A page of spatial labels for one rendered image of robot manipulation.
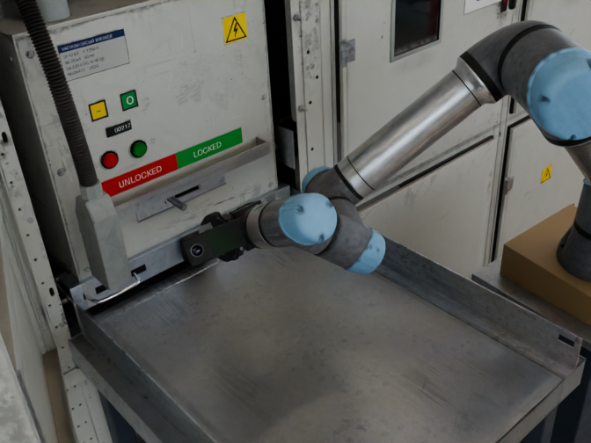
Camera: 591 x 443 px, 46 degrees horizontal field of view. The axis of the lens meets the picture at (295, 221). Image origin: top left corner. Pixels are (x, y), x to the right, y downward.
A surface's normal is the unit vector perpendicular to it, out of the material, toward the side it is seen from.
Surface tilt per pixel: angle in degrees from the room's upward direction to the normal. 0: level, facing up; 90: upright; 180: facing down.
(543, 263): 4
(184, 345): 0
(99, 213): 61
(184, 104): 90
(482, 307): 90
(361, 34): 90
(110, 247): 90
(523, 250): 4
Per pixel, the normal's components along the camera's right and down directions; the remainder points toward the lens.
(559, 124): 0.13, 0.50
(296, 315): -0.05, -0.84
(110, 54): 0.66, 0.37
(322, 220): 0.55, -0.10
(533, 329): -0.75, 0.39
